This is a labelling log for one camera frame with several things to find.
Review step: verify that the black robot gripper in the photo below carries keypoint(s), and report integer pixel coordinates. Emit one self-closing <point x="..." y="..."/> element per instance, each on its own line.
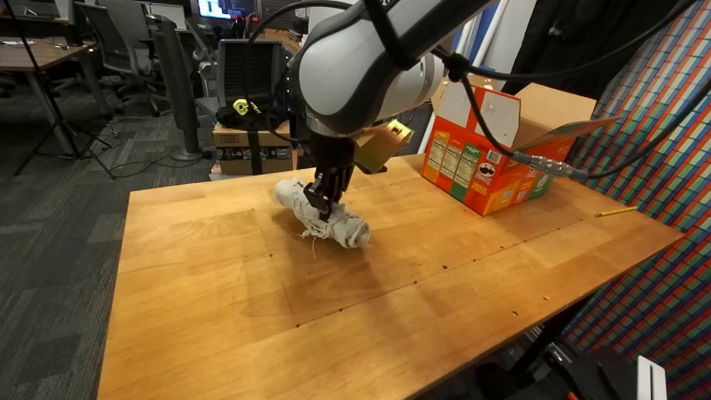
<point x="332" y="159"/>

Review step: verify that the white cloth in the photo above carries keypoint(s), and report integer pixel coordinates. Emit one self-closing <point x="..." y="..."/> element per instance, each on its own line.
<point x="324" y="217"/>

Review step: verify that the grey Franka robot arm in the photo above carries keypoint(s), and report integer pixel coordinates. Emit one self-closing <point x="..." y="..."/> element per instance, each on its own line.
<point x="370" y="62"/>

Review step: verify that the small brown cardboard box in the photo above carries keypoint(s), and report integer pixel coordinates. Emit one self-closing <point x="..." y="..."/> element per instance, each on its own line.
<point x="248" y="147"/>

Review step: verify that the orange Pringles cardboard box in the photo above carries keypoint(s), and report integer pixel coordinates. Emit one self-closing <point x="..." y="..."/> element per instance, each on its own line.
<point x="496" y="151"/>

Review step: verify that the black cap with yellow logo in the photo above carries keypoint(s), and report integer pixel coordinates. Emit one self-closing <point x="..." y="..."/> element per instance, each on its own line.
<point x="247" y="113"/>

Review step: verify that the black square cabinet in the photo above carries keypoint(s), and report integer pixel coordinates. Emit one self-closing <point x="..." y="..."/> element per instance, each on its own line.
<point x="247" y="69"/>

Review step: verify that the lit computer monitor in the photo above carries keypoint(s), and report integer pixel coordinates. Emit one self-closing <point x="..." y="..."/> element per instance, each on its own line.
<point x="214" y="8"/>

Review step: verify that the grey office chair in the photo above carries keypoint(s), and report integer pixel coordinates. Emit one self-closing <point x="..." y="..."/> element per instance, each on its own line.
<point x="111" y="40"/>

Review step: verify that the yellow pencil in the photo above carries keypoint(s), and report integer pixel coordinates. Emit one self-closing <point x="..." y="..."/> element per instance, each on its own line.
<point x="614" y="212"/>

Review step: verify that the black case under table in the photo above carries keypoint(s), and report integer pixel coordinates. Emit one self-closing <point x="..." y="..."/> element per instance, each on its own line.
<point x="577" y="373"/>

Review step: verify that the wooden office desk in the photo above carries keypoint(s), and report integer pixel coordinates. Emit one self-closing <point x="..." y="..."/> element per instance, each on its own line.
<point x="44" y="54"/>

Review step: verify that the colourful woven partition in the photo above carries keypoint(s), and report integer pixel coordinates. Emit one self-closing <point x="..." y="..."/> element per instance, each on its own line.
<point x="652" y="223"/>

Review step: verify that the white flat panel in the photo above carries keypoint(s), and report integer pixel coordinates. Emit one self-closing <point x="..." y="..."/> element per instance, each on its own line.
<point x="652" y="379"/>

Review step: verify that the tan wrist camera mount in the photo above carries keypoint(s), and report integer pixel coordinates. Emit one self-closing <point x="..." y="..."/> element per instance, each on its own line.
<point x="380" y="144"/>

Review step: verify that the grey cylindrical post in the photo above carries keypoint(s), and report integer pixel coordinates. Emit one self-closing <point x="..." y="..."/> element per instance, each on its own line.
<point x="177" y="90"/>

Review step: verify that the black camera tripod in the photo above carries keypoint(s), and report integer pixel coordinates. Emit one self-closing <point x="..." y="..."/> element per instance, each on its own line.
<point x="44" y="90"/>

